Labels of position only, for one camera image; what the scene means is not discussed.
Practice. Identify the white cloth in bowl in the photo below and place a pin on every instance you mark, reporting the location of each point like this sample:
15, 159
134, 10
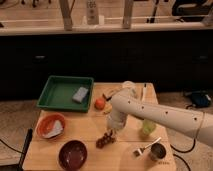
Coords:
57, 129

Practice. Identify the knife with white handle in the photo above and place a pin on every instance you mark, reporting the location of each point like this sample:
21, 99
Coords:
144, 92

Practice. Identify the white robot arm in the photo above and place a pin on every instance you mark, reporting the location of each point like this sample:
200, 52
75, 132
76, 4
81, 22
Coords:
195, 124

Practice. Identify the black stand left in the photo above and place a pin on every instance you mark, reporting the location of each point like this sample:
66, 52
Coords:
25, 149

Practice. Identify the dark red grape bunch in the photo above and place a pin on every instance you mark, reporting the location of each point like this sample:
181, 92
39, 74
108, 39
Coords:
105, 140

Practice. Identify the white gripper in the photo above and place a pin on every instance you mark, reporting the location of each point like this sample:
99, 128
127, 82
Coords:
115, 120

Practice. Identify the clear glass cup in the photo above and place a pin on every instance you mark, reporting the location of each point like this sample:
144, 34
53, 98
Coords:
130, 85

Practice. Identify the orange bowl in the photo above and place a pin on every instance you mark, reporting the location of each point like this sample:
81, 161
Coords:
45, 125

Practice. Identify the blue black bag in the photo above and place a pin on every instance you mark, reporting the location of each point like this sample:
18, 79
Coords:
199, 99

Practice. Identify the grey sponge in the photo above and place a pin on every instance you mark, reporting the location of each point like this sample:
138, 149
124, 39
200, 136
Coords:
80, 94

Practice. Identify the dark red bowl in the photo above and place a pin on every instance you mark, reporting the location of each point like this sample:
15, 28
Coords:
72, 155

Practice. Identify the orange tomato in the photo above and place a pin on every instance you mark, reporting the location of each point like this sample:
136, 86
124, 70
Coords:
99, 104

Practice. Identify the metal cup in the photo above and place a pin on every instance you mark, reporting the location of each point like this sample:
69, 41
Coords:
157, 152

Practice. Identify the green plastic tray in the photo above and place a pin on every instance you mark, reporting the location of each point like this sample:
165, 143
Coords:
58, 93

